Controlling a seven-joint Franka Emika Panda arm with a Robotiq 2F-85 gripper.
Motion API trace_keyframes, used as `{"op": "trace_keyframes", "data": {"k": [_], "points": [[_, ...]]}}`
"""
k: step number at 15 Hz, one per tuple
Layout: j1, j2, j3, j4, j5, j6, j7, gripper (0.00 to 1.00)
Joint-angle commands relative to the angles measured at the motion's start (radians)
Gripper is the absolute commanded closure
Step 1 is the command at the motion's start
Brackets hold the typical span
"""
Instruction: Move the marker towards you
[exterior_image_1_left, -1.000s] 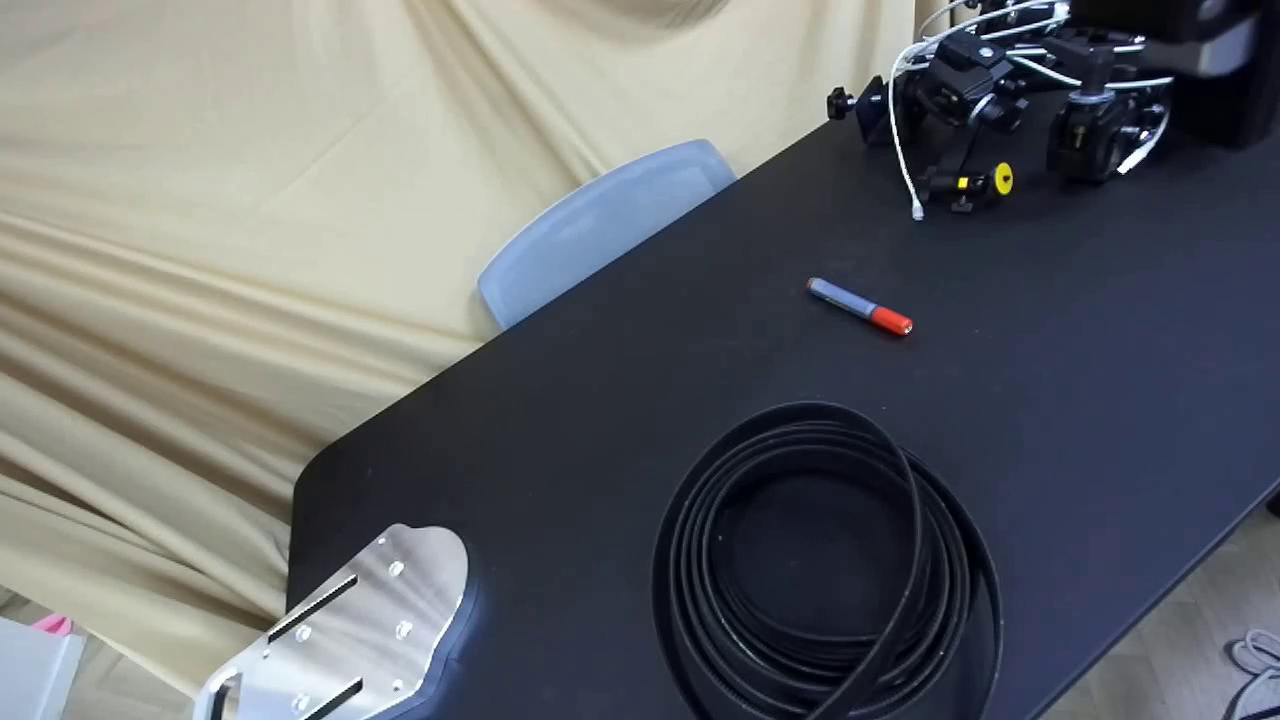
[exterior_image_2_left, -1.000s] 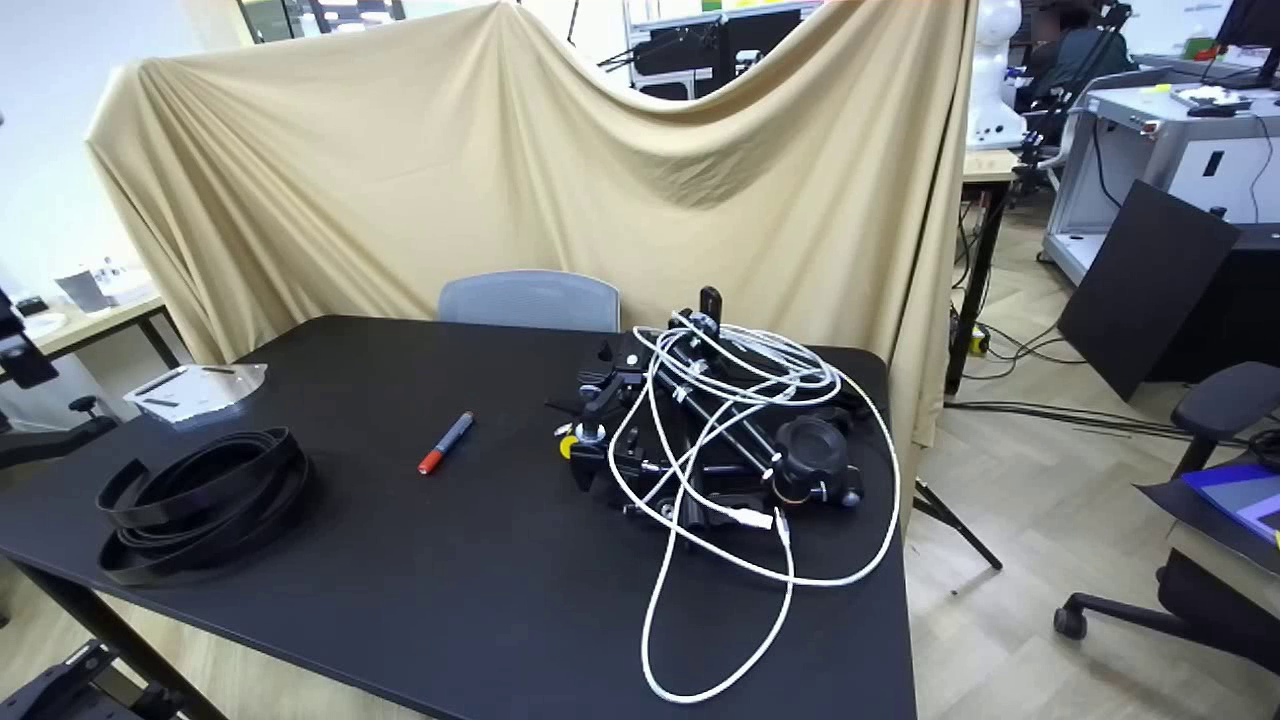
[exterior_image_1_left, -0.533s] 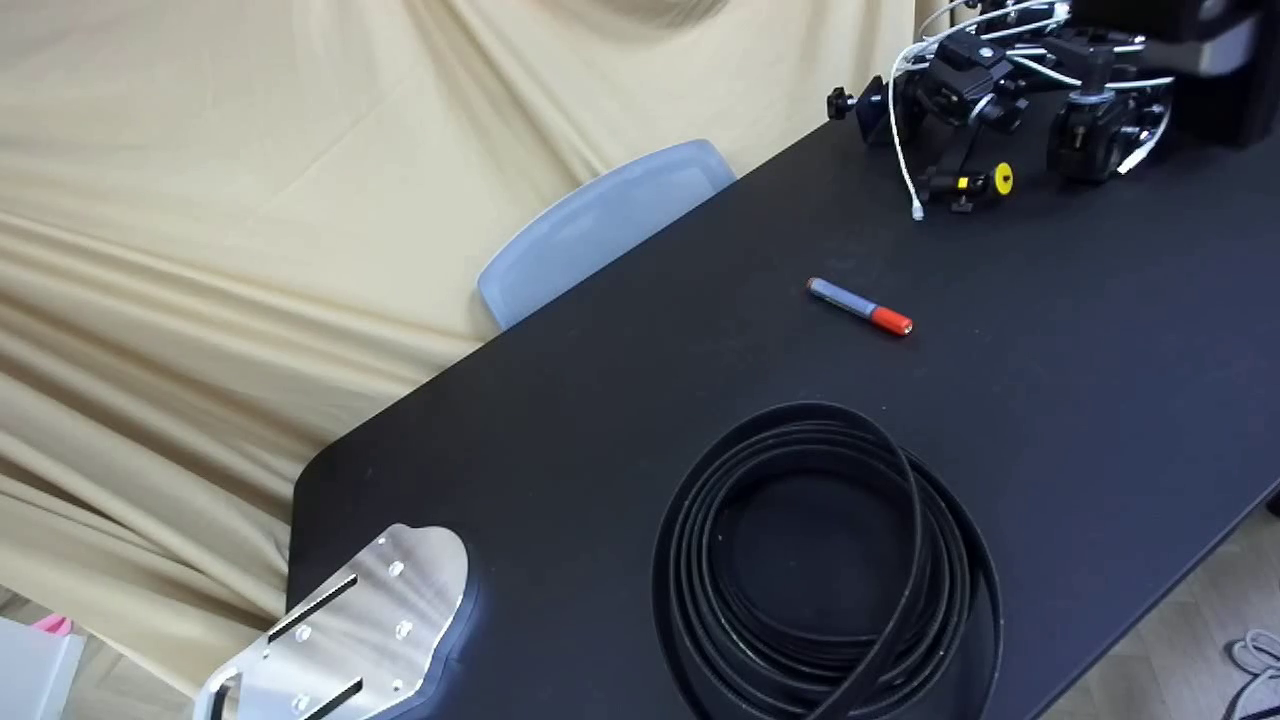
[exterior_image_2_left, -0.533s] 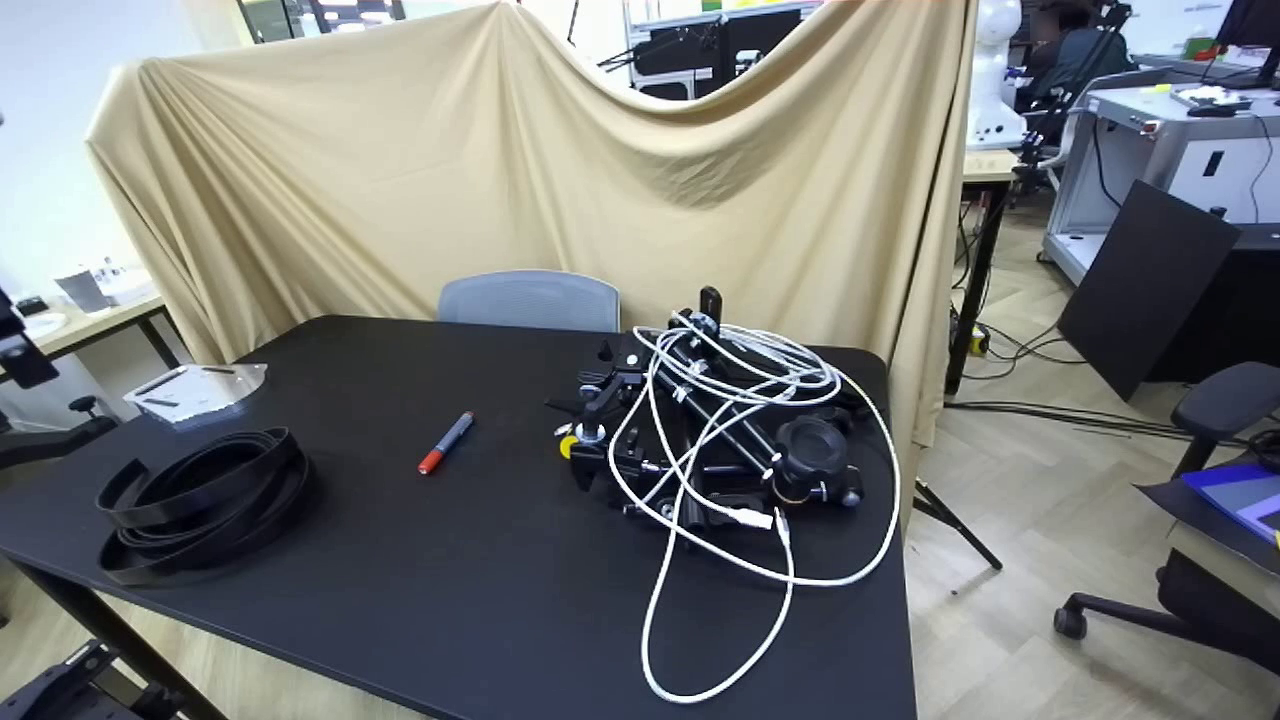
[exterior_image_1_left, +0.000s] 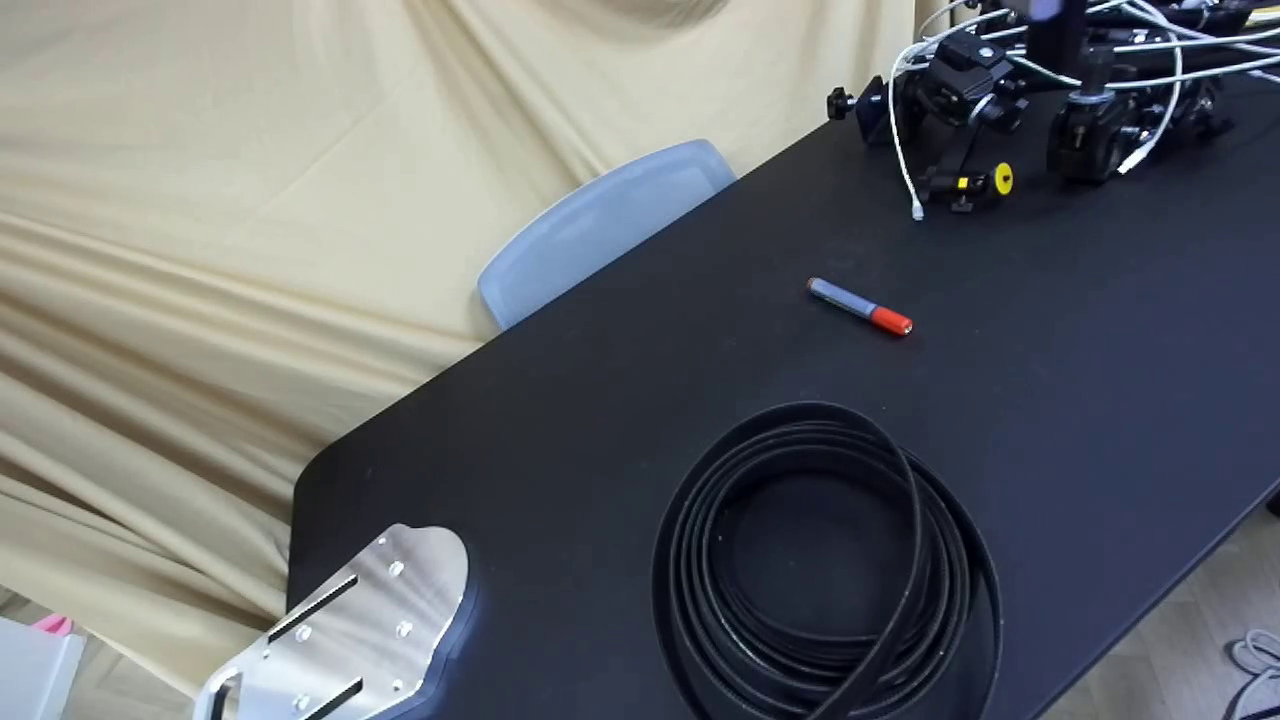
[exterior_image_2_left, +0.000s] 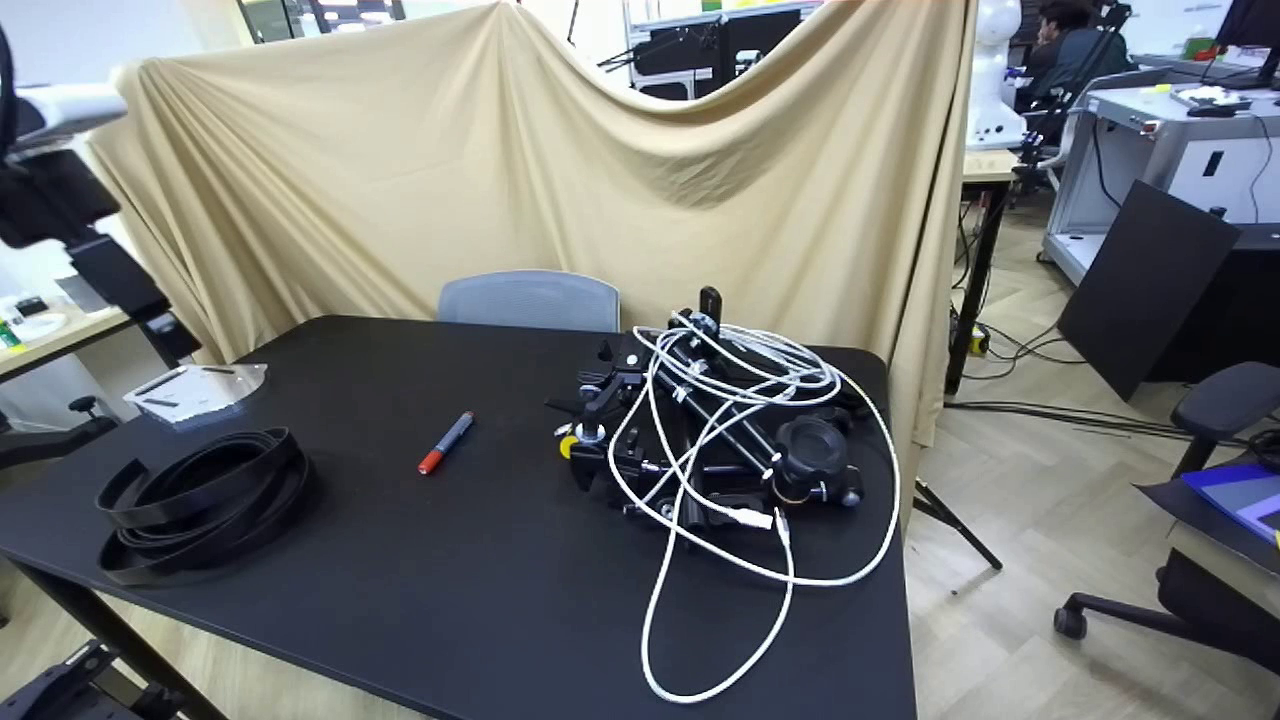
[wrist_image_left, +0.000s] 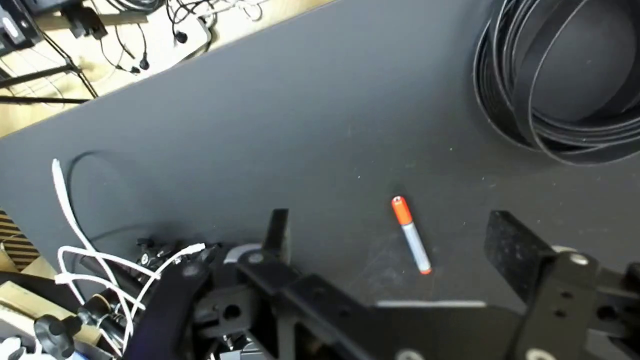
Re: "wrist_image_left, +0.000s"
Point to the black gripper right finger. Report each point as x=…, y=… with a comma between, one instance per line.
x=517, y=257

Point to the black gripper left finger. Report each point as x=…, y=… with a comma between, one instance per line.
x=272, y=277

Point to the orange capped white marker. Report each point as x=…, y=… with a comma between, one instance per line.
x=412, y=240

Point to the black knob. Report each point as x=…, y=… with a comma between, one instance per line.
x=57, y=331

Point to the ribbed wooden block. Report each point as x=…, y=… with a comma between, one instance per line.
x=14, y=240

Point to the black tripod stand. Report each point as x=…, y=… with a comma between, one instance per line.
x=80, y=75

